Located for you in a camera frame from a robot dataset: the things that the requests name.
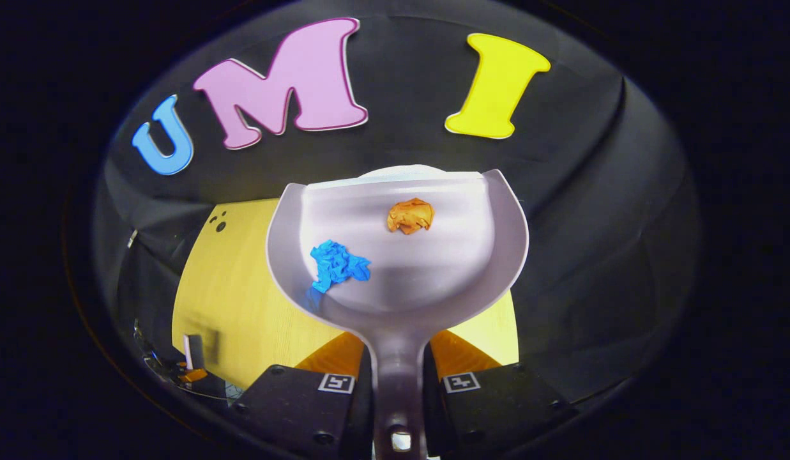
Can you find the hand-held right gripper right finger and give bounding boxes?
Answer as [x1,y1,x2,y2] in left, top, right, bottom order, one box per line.
[423,329,577,460]

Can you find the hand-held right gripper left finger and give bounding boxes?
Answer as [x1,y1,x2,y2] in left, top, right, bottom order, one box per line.
[229,331,375,460]

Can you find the blue paper trash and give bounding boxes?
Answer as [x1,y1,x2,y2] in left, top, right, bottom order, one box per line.
[310,240,372,295]

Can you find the lilac dustpan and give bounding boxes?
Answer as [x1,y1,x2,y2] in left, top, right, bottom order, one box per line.
[265,167,530,460]

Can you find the orange paper trash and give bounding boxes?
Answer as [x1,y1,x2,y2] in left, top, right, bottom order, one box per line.
[386,197,435,235]

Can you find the black backdrop cloth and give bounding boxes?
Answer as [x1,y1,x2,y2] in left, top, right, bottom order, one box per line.
[91,0,702,410]

